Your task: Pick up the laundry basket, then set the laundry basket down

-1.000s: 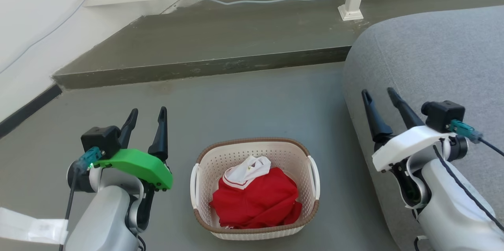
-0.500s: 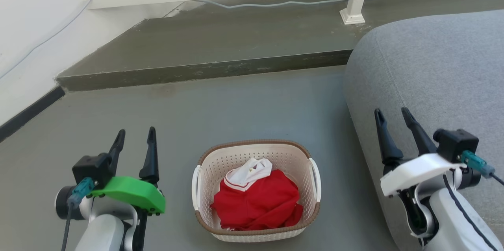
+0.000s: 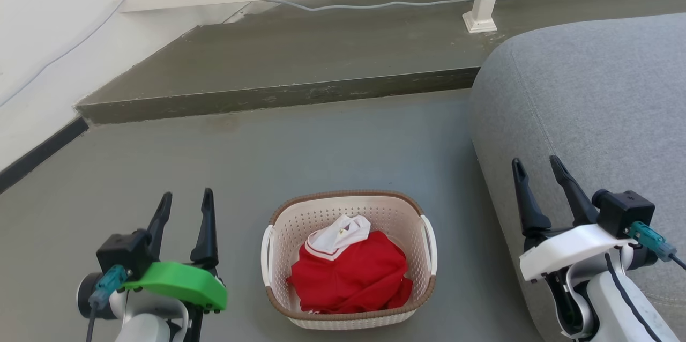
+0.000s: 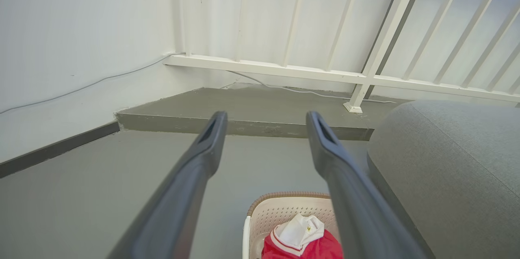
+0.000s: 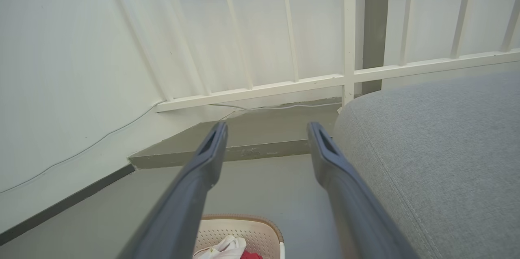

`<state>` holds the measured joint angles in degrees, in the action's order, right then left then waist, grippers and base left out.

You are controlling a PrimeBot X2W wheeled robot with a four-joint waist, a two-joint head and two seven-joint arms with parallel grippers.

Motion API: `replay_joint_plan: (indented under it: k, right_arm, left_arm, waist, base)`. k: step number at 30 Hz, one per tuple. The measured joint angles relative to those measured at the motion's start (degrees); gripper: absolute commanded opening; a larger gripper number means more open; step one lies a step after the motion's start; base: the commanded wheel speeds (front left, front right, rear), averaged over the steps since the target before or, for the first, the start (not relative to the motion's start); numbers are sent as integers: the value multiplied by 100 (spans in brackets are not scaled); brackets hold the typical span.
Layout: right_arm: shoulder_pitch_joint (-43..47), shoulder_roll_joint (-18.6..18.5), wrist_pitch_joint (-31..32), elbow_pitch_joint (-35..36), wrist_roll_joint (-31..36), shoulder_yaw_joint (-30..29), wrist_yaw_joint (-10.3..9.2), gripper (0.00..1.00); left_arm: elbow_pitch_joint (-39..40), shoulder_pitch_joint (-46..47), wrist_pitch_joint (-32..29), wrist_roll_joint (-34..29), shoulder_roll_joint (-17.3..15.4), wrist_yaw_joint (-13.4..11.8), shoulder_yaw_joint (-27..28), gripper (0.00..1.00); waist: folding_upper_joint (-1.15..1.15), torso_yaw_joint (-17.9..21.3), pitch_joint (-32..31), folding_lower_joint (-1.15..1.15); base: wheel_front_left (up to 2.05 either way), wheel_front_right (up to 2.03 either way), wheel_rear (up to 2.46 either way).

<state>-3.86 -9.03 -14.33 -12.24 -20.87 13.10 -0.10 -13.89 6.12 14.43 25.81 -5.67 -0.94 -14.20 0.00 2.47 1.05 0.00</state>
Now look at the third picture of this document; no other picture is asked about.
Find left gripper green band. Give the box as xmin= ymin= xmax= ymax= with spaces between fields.
xmin=123 ymin=188 xmax=228 ymax=314

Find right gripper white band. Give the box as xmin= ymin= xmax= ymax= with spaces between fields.
xmin=512 ymin=155 xmax=636 ymax=282

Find cream laundry basket brown rim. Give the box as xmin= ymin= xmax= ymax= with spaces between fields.
xmin=260 ymin=190 xmax=438 ymax=331

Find grey fabric sofa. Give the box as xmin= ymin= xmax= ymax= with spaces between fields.
xmin=469 ymin=13 xmax=686 ymax=342

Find black baseboard strip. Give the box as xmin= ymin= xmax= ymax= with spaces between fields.
xmin=0 ymin=116 xmax=90 ymax=195

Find red shirt white collar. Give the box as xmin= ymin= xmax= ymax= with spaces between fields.
xmin=287 ymin=215 xmax=414 ymax=315

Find left teal camera cable plug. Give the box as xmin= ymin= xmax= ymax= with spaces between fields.
xmin=87 ymin=265 xmax=130 ymax=310

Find teal camera cable plug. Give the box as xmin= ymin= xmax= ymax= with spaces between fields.
xmin=628 ymin=221 xmax=677 ymax=263
xmin=87 ymin=265 xmax=130 ymax=310

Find right teal camera cable plug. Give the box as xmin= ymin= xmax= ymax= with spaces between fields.
xmin=628 ymin=221 xmax=677 ymax=263

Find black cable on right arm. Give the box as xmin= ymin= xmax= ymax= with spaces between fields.
xmin=604 ymin=252 xmax=664 ymax=342

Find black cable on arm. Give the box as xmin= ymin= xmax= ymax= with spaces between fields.
xmin=604 ymin=252 xmax=664 ymax=342
xmin=85 ymin=303 xmax=98 ymax=342

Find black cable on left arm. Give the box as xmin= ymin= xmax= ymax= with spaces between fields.
xmin=85 ymin=303 xmax=98 ymax=342

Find thin grey cable on wall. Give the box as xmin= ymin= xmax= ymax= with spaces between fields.
xmin=0 ymin=0 xmax=148 ymax=107

